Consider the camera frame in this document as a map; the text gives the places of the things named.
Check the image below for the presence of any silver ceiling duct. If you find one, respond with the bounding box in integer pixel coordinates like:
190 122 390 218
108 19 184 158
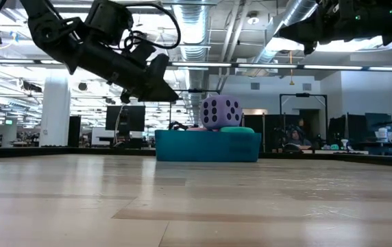
250 0 317 69
173 0 214 121

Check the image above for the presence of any purple foam die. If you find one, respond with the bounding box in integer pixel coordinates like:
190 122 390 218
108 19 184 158
199 95 243 131

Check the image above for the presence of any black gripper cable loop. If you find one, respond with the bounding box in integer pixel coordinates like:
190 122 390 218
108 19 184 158
123 2 182 51

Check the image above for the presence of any white pillar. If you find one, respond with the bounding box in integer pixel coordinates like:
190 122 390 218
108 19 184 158
39 77 72 148

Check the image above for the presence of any wooden top workbench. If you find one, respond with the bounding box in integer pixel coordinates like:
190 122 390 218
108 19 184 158
302 148 370 155

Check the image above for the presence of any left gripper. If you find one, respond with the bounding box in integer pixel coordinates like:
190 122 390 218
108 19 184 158
75 40 180 105

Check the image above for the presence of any person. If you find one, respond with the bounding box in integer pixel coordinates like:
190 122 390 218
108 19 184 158
284 125 313 152

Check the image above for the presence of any blue plastic tray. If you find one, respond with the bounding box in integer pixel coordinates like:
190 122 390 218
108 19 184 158
154 129 262 163

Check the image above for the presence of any black monitor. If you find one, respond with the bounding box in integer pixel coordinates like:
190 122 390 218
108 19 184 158
105 105 147 134
365 112 392 133

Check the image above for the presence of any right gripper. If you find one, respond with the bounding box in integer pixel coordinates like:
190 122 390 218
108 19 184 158
278 0 385 56

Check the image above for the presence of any black tall cabinet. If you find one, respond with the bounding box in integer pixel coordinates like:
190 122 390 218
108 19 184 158
67 115 82 148

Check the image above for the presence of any teal foam die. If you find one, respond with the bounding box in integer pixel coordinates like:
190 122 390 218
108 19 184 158
219 126 255 134

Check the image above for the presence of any black standing desk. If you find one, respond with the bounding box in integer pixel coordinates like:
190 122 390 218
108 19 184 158
356 141 392 157

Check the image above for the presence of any black gantry frame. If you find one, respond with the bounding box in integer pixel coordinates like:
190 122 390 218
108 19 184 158
279 92 328 152

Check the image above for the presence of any black aluminium table frame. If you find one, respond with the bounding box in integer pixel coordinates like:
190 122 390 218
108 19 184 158
0 146 392 168

